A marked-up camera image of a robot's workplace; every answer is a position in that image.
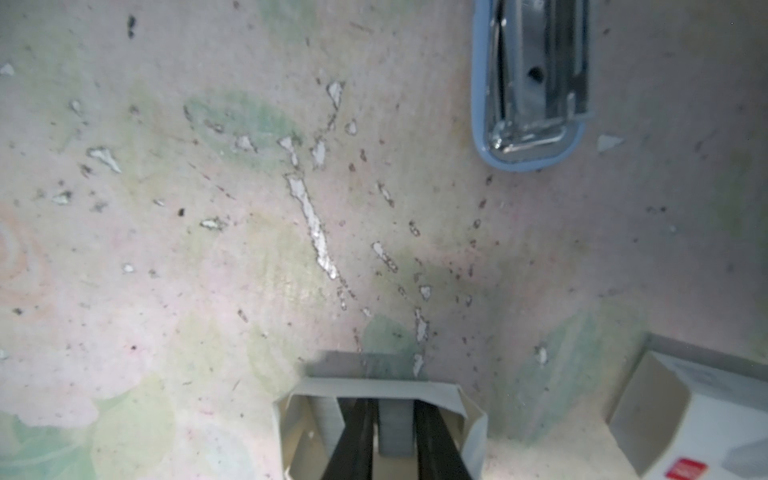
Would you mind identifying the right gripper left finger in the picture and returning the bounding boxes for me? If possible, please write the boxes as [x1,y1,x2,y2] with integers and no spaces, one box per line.
[321,398,378,480]

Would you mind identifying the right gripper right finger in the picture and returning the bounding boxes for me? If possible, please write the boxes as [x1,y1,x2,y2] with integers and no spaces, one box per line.
[414,401,471,480]

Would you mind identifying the staple box tray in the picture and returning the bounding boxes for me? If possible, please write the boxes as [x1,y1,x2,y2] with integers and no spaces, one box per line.
[273,378,488,479]

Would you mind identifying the blue staple remover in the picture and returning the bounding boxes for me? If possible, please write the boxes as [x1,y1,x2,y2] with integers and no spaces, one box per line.
[471,0,593,173]

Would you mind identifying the white staple box sleeve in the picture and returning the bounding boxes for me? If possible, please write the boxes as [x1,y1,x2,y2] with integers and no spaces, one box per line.
[608,351,767,479]

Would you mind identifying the floral table mat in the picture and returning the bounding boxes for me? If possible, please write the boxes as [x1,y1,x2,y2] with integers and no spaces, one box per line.
[1,1,767,479]

